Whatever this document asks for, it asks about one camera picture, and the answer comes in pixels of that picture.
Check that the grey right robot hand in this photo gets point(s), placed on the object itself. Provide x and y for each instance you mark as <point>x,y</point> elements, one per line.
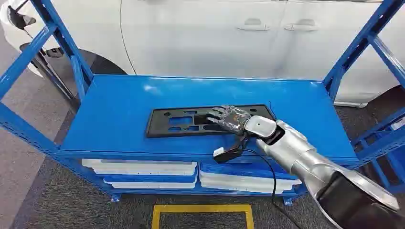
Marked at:
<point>232,120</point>

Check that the black plastic plate frame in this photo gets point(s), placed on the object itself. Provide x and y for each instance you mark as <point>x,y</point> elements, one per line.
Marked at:
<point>158,124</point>

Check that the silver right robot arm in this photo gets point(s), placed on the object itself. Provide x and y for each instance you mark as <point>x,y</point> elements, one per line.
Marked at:
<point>303,158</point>

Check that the white car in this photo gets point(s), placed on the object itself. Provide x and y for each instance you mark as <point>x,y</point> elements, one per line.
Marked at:
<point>196,41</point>

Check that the blue metal shelf rack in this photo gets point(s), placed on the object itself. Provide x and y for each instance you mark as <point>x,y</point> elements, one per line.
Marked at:
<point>384,142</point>
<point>126,107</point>

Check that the black car tyre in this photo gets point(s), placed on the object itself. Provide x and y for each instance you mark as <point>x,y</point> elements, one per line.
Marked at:
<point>101,64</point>

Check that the car side mirror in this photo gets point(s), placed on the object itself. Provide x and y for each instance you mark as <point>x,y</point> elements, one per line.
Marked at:
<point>19,19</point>

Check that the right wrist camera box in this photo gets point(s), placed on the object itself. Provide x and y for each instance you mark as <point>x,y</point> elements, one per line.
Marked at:
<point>228,153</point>

